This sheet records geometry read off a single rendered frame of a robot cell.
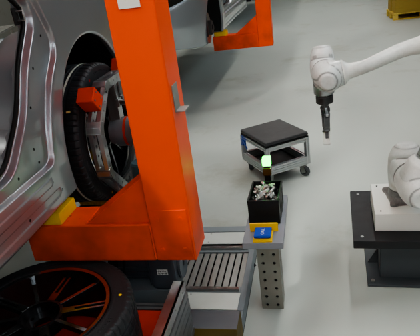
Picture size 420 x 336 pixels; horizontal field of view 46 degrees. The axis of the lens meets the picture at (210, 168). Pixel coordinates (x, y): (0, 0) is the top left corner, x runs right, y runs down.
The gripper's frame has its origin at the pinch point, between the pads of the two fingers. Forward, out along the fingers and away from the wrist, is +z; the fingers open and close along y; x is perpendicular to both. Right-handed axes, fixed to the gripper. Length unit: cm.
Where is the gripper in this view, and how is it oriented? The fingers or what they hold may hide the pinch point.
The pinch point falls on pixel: (326, 137)
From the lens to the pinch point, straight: 231.9
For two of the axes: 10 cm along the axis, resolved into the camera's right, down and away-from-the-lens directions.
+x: -9.9, 1.1, 1.2
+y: 0.7, -4.2, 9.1
